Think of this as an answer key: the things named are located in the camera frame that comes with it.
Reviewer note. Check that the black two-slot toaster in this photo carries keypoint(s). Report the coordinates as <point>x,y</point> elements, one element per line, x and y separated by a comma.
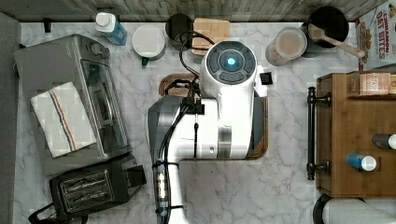
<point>77,194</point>

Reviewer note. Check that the wooden spoon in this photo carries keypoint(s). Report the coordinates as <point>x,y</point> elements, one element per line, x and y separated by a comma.
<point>318,34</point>

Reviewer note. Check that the cinnamon oat bites cereal box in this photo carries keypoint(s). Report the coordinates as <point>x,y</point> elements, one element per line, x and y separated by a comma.
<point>377,38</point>

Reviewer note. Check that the wooden lid container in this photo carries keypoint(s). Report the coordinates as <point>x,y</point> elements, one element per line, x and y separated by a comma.
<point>216,30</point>

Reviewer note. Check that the blue bottle white cap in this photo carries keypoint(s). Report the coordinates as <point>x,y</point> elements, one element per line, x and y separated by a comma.
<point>110,28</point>

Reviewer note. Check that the dark bottle white cap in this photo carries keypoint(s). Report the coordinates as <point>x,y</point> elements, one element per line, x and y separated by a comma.
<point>382,140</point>

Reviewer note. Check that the dark glass cup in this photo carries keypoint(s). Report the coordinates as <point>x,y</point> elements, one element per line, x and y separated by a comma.
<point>179,29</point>

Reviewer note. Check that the wooden drawer cabinet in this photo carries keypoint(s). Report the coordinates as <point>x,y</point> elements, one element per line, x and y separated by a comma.
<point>347,126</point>

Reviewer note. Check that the white lidded green mug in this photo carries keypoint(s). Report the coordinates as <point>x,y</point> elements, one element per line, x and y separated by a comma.
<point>149,43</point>

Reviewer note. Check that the black pot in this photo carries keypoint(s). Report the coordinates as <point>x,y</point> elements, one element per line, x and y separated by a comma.
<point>335,25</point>

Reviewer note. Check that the silver toaster oven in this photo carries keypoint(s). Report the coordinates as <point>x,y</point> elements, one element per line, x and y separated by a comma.
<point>85,62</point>

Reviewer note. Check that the wooden cutting board tray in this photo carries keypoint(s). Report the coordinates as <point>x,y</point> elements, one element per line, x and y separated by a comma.
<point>259,140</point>

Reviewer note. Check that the small cardboard box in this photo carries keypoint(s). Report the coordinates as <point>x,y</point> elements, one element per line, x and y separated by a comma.
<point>370,84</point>

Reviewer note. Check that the blue bottle white lid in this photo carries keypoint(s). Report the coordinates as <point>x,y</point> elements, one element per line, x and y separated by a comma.
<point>363,162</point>

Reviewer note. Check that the black drawer handle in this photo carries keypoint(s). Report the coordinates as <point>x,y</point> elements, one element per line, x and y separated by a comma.
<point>312,101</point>

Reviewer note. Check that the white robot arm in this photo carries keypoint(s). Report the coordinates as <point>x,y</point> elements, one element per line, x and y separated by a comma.
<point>221,118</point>

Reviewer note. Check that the clear plastic lidded jar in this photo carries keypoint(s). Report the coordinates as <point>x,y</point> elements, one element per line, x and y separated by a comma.
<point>289,44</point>

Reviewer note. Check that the white striped folded towel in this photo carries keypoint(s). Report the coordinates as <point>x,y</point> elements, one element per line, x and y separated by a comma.
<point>64,120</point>

